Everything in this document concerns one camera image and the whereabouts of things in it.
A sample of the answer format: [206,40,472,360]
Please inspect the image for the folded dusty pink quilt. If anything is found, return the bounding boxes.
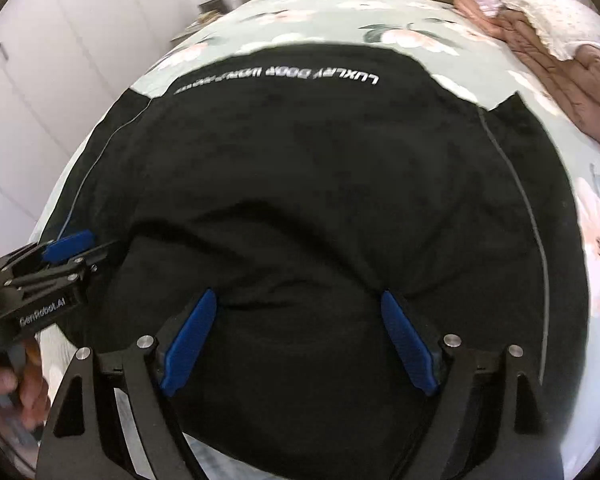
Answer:
[452,5,600,161]

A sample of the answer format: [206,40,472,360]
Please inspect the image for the beige nightstand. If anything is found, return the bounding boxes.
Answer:
[169,7,237,45]

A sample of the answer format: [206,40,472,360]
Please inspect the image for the black hooded jacket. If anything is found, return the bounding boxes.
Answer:
[45,42,588,480]

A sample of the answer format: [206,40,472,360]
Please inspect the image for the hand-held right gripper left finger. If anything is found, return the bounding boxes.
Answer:
[37,287,218,480]

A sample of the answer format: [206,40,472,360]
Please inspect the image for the white wardrobe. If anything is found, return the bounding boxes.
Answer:
[0,0,241,241]

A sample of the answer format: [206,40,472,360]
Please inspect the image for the bed with floral sheet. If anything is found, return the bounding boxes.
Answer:
[30,0,600,480]

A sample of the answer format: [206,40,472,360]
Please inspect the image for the person's left hand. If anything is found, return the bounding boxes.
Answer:
[0,339,49,432]

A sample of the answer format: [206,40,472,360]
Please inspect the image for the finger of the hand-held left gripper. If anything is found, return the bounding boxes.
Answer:
[14,239,129,292]
[0,230,96,277]

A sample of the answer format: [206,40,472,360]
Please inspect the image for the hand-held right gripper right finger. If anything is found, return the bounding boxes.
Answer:
[380,289,566,480]

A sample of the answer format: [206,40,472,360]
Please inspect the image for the white dotted pillow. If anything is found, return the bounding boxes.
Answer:
[480,0,600,61]

